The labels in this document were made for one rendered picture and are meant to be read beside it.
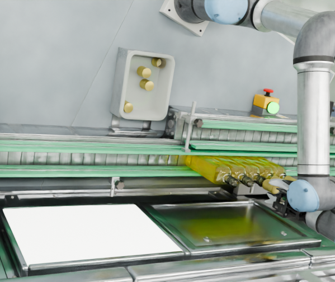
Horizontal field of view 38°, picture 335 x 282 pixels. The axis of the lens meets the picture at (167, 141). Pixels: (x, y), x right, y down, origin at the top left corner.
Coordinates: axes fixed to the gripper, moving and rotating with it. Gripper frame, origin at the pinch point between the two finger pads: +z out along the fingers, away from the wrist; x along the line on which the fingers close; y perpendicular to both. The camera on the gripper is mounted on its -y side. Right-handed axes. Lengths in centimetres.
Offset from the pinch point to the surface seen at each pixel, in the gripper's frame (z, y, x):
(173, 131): 31.4, 20.5, -8.9
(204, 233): -2.5, 24.5, 12.6
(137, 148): 25.1, 36.0, -4.3
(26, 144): 28, 70, -4
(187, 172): 23.8, 17.1, 3.1
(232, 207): 14.3, 2.7, 12.6
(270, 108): 34.0, -21.5, -19.0
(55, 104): 44, 58, -13
